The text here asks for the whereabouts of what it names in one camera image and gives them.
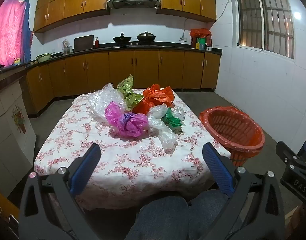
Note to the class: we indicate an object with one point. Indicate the orange lined basket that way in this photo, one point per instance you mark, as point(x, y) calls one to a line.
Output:
point(243, 140)

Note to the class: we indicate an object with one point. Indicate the red bottle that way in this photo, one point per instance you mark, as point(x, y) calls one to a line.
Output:
point(96, 43)

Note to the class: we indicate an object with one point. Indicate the pink curtain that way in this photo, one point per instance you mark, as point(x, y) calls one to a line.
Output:
point(7, 30)

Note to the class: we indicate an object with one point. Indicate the orange plastic bag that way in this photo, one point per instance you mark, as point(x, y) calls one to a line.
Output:
point(155, 97)

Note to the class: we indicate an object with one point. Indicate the green basin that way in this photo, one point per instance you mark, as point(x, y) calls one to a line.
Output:
point(43, 58)

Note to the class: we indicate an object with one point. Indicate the clear plastic bag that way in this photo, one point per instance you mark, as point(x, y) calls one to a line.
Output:
point(158, 125)
point(100, 100)

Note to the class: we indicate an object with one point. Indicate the person's left leg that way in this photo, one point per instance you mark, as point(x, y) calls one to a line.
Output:
point(163, 220)

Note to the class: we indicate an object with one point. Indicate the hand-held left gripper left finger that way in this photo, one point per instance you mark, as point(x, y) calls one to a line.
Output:
point(85, 166)

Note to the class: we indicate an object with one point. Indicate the black kitchen countertop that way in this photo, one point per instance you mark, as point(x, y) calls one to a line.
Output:
point(168, 47)

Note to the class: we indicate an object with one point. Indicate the floral tablecloth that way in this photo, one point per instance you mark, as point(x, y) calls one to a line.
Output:
point(133, 160)

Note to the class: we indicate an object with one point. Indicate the black wok with lid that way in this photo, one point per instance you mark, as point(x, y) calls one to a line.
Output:
point(146, 37)

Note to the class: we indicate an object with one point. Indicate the green gold foil bag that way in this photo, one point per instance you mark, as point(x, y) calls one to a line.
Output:
point(128, 90)

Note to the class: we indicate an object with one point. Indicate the long wooden upper cabinets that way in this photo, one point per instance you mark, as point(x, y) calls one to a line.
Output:
point(72, 2)

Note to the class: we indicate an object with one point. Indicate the clear bagged jar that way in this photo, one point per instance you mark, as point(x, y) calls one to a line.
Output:
point(66, 47)

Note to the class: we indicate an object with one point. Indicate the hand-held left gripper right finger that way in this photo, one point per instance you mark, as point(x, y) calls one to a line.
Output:
point(215, 167)

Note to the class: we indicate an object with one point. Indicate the wooden lower cabinets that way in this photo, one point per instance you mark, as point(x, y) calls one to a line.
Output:
point(148, 70)

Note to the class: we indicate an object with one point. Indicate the person's right leg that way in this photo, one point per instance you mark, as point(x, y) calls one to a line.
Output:
point(205, 215)

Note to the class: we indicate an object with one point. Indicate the green plastic bag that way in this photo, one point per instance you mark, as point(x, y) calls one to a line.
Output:
point(171, 118)

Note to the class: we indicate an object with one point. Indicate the person's leg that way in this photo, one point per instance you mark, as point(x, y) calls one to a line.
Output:
point(163, 220)
point(205, 215)

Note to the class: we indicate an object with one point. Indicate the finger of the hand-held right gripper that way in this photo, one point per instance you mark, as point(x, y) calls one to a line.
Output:
point(284, 151)

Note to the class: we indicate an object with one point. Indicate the yellow packet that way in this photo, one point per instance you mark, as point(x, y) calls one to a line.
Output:
point(17, 62)

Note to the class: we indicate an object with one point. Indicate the green box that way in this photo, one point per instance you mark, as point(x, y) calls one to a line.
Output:
point(202, 43)

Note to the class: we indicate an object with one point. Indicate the orange bag over jars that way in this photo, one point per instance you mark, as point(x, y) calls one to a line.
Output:
point(200, 33)

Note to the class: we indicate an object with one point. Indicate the barred window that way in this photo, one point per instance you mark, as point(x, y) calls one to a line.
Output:
point(265, 20)

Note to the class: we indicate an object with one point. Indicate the white cup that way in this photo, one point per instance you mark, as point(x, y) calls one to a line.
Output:
point(209, 48)

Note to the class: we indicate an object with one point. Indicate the pink purple plastic bag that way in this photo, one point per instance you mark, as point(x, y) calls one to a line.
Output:
point(133, 127)

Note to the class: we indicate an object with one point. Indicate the black cutting board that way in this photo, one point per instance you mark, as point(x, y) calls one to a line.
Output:
point(83, 43)

